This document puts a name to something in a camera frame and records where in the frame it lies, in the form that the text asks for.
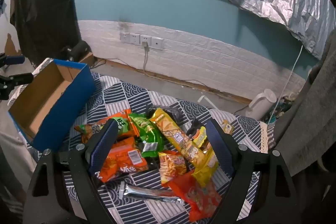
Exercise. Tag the large orange snack packet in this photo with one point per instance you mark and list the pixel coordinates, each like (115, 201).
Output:
(123, 161)

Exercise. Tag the red snack packet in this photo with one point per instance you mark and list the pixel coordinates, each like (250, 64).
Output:
(202, 196)

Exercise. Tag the blue cardboard box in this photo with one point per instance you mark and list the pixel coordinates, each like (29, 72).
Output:
(42, 98)

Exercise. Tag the brown cardboard box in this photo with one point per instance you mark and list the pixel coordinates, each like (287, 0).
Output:
(88, 58)

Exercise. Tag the black snack packet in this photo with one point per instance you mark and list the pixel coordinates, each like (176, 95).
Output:
(172, 111)

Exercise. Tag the person's grey clothing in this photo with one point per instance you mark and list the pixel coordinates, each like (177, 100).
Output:
(10, 195)

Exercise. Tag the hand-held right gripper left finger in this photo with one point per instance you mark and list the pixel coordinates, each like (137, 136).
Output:
(103, 146)

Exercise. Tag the dark hanging cloth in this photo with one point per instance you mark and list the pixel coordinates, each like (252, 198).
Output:
(44, 8)

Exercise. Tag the green broad bean packet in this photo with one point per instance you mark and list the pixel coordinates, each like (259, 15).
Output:
(147, 132)

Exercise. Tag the navy white patterned tablecloth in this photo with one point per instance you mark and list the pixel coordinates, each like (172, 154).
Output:
(147, 98)

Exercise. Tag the white electric kettle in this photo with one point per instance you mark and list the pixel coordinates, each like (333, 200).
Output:
(261, 104)

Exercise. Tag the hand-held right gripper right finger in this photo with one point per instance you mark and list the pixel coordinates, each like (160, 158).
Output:
(219, 148)

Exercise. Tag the orange and green snack packet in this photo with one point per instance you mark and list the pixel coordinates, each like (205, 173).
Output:
(90, 129)

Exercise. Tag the white wall socket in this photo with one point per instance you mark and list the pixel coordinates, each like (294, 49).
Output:
(157, 43)
(124, 36)
(134, 38)
(145, 39)

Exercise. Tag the small yellow sachet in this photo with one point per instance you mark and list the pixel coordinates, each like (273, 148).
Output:
(227, 127)

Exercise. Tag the silver wrapped snack bar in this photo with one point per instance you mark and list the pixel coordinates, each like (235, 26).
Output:
(149, 193)

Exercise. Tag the grey garment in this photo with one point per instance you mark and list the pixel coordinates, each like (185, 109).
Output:
(309, 108)

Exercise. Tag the black device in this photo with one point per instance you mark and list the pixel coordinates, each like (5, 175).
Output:
(78, 50)

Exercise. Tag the long yellow snack packet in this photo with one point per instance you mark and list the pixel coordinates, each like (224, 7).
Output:
(176, 136)

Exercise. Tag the yellow snack bag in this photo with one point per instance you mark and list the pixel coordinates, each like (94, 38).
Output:
(206, 163)

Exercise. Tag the small orange stick snack packet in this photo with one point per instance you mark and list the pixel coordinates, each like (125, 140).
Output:
(172, 165)

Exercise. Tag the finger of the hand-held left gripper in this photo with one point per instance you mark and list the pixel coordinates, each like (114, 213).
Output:
(19, 78)
(13, 59)

